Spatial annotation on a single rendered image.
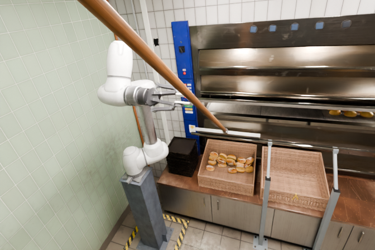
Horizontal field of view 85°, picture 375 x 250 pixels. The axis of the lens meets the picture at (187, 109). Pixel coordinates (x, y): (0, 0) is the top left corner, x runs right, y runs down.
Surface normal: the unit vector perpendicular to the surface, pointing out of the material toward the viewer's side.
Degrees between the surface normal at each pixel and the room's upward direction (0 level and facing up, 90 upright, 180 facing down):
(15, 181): 90
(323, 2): 90
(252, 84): 70
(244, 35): 90
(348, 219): 0
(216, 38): 90
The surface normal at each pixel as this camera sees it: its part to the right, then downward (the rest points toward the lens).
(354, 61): -0.33, 0.15
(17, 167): 0.94, 0.07
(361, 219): -0.10, -0.87
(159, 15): -0.33, 0.47
